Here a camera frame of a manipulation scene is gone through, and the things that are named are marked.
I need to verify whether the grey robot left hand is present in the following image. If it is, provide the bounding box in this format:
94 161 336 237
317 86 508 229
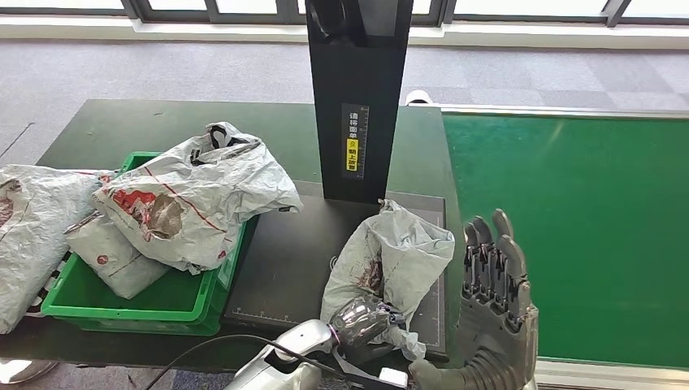
328 294 405 364

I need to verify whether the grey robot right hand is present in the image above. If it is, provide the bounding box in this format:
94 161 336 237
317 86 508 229
409 208 540 390

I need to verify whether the small grey dark-red-stained parcel bag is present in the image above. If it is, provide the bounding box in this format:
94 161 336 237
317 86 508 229
320 199 456 362

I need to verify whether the wide grey red-printed parcel bag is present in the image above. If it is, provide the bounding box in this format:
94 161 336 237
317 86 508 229
92 122 304 275

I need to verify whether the long slim grey parcel bag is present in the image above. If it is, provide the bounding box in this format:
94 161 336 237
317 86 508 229
64 212 171 301

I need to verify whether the green conveyor belt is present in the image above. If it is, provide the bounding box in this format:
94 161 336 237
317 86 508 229
442 114 689 370

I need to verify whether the black inbound scanner machine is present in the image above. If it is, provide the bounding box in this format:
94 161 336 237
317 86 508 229
223 0 450 362

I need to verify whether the large grey parcel bag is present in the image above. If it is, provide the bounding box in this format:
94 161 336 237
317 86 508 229
0 165 114 335

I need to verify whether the yellow black scanner label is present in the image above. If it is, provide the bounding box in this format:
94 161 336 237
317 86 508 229
340 103 371 180

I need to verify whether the green plastic crate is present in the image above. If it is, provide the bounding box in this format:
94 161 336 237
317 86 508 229
41 151 249 337

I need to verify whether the dark green table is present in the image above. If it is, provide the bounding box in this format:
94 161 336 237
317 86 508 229
0 99 464 378

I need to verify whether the round grey floor object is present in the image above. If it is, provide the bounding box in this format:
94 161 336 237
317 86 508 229
0 359 58 384

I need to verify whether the white window sill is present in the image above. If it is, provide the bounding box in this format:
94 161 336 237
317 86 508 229
0 17 689 50

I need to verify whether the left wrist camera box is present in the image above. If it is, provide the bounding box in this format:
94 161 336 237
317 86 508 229
333 349 410 390

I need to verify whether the aluminium conveyor frame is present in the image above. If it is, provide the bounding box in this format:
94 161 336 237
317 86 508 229
406 103 689 390

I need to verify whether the dark window frame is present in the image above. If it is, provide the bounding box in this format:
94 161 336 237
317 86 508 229
0 0 689 25

